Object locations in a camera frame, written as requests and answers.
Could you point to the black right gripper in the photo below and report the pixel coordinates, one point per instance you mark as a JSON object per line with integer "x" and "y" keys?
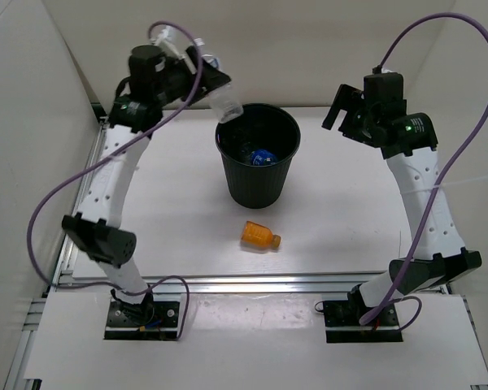
{"x": 345, "y": 98}

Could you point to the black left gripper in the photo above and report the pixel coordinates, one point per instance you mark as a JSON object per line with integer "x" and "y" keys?
{"x": 210, "y": 76}

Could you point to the white orange label bottle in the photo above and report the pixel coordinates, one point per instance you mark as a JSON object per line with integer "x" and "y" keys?
{"x": 223, "y": 101}

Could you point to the blue label water bottle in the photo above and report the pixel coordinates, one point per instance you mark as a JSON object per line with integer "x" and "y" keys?
{"x": 261, "y": 157}

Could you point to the orange juice bottle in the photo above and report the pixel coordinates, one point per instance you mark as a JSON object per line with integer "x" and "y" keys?
{"x": 259, "y": 238}

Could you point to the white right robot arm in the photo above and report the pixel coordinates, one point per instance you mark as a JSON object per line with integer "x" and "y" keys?
{"x": 438, "y": 254}

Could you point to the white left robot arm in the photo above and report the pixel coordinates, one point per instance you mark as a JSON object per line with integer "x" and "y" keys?
{"x": 95, "y": 227}

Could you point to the black plastic waste bin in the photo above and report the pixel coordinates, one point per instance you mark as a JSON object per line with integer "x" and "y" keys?
{"x": 262, "y": 126}

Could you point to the aluminium left side rail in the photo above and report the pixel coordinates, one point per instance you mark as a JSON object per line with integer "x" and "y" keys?
{"x": 101, "y": 117}

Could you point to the aluminium front table rail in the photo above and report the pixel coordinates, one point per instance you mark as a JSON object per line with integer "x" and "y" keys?
{"x": 239, "y": 284}

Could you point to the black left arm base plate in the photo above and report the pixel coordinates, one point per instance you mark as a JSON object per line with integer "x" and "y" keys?
{"x": 151, "y": 320}

